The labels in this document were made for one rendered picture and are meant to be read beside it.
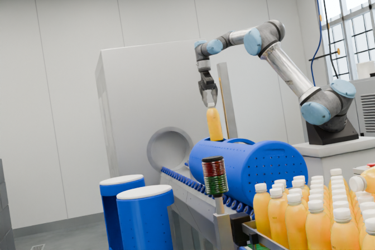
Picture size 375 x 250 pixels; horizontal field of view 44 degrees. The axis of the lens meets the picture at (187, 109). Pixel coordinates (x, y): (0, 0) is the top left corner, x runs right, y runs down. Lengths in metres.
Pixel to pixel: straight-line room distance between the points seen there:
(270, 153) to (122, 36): 5.28
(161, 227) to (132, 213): 0.15
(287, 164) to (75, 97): 5.21
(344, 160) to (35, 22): 5.50
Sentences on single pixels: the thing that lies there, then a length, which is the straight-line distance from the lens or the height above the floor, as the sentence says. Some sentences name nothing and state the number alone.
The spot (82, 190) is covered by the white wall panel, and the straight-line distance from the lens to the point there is 6.85.
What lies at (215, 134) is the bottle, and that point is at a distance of 2.51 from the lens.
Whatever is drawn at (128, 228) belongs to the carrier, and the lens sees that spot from 2.29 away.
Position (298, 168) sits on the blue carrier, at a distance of 1.89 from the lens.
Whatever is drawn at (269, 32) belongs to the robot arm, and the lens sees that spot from 2.16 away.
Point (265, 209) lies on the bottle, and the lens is 1.63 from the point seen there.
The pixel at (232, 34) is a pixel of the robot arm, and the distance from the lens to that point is 2.49.
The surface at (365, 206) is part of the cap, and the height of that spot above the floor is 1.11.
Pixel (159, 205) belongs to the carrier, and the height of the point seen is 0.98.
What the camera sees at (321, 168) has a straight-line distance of 2.15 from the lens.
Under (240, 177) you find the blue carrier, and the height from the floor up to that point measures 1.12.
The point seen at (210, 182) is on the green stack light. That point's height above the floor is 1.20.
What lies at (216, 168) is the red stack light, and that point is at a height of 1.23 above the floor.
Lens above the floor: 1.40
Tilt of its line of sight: level
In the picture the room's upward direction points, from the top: 9 degrees counter-clockwise
